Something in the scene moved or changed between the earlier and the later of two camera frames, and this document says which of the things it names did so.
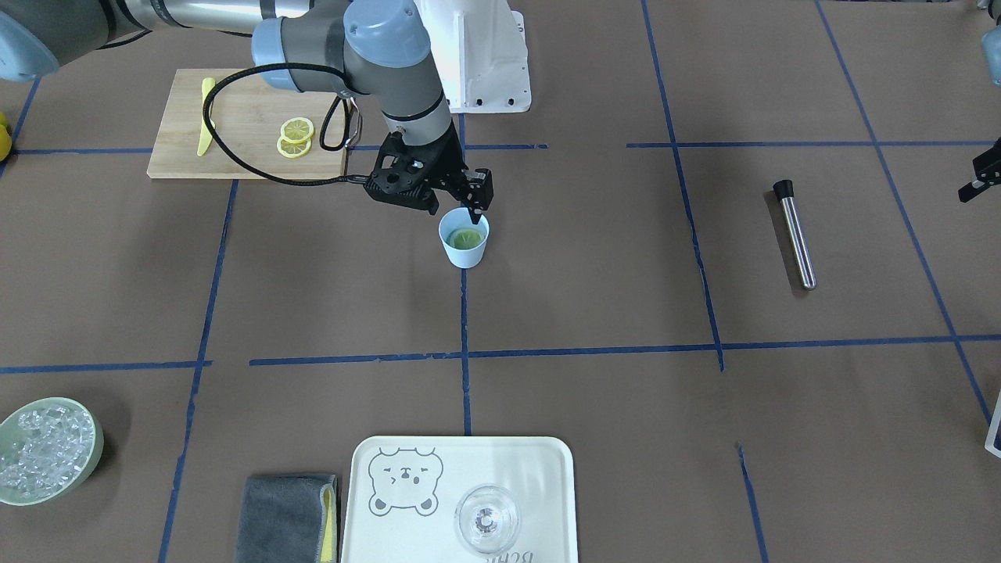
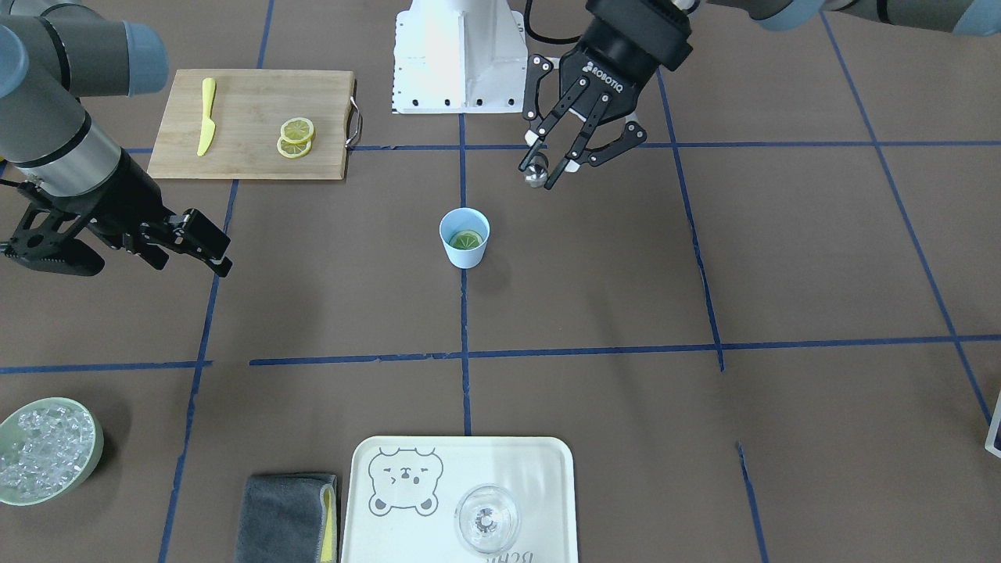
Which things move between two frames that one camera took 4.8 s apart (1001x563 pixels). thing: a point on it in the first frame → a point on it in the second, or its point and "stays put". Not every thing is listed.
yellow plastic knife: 206,137 stays put
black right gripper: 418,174 → 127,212
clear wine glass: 486,518 stays put
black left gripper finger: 987,168 → 622,41
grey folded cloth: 289,518 stays put
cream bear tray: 402,493 stays put
